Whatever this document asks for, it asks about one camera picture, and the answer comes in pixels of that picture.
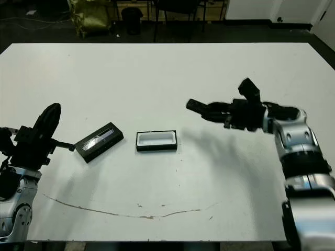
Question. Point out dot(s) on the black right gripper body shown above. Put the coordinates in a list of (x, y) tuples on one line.
[(247, 115)]

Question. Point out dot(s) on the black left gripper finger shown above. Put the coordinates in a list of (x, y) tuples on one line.
[(44, 123), (55, 123)]

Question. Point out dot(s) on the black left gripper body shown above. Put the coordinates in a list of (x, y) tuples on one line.
[(31, 151)]

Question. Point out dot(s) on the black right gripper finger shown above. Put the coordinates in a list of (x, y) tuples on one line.
[(221, 106), (216, 116)]

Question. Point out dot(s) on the black bar-shaped camera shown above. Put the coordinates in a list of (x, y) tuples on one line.
[(193, 105)]

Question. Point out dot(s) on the black box lid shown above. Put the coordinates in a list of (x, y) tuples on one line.
[(99, 142)]

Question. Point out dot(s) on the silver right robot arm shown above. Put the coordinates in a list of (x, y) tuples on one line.
[(295, 141)]

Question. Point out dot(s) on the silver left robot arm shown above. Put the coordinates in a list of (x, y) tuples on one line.
[(15, 217)]

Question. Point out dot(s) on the black box with white tray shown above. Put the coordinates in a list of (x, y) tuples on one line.
[(157, 148)]

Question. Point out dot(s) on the black mesh office chair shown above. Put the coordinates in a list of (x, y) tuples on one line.
[(178, 5)]

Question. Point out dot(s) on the yellow-green bag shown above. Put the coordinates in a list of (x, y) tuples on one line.
[(91, 18)]

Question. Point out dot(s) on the white paper sheet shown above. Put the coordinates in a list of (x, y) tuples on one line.
[(31, 12)]

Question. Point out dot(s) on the black trash bin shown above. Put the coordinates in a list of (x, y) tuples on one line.
[(132, 22)]

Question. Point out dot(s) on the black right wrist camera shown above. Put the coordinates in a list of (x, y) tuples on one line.
[(248, 89)]

